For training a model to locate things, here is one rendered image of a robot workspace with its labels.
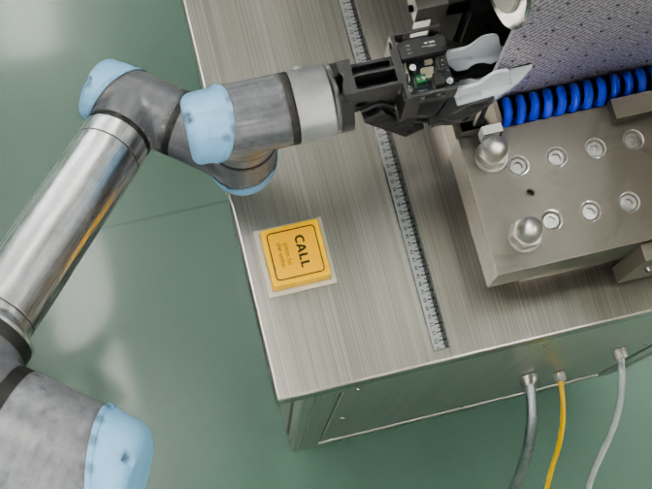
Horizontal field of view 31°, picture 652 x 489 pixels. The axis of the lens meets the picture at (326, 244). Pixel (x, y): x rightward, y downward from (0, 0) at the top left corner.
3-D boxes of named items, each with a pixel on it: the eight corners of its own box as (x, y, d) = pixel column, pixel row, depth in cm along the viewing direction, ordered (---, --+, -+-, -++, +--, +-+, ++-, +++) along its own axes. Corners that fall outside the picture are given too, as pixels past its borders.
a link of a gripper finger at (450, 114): (498, 111, 120) (415, 127, 119) (495, 115, 122) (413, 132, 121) (486, 69, 121) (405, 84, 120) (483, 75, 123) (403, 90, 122)
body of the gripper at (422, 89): (466, 89, 114) (346, 114, 113) (452, 120, 122) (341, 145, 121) (444, 19, 116) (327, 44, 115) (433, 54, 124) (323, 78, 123)
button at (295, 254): (259, 236, 138) (259, 230, 135) (316, 222, 138) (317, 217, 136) (273, 292, 136) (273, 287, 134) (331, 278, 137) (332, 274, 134)
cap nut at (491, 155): (470, 145, 128) (477, 131, 123) (502, 138, 128) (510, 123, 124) (479, 176, 127) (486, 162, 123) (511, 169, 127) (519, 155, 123)
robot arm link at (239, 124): (180, 111, 122) (175, 80, 114) (282, 89, 123) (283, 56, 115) (197, 180, 120) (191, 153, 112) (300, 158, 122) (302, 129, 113)
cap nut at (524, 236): (503, 224, 126) (511, 212, 121) (535, 216, 126) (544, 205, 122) (512, 256, 125) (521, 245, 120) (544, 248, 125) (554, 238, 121)
